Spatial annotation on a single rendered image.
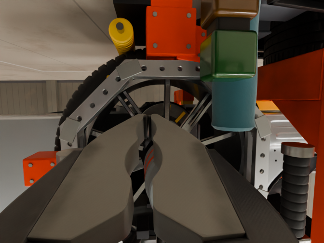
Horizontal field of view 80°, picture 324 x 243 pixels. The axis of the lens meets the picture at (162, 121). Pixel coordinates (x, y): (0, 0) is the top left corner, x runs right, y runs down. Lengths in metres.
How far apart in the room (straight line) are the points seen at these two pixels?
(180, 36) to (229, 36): 0.33
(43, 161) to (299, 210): 0.53
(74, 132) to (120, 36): 0.25
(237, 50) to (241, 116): 0.24
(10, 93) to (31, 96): 0.67
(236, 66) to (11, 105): 8.02
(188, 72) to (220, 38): 0.33
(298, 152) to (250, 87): 0.14
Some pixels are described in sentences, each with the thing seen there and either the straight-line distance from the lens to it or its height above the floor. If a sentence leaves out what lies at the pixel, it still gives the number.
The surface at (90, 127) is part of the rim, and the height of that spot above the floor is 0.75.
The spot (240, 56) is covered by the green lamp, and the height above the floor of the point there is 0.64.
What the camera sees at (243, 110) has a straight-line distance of 0.41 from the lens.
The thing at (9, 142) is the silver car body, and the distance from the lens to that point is 1.10.
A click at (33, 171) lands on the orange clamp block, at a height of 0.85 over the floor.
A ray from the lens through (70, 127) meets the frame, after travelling 0.51.
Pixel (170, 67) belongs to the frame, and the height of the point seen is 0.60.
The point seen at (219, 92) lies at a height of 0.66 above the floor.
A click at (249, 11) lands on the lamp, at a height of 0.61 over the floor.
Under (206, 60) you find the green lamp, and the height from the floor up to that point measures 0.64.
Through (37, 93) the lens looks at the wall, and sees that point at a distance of 7.59.
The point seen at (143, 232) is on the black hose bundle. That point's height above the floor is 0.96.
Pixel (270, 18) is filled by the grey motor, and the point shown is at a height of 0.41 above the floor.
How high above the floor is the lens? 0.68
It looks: 6 degrees up
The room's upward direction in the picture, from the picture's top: 180 degrees clockwise
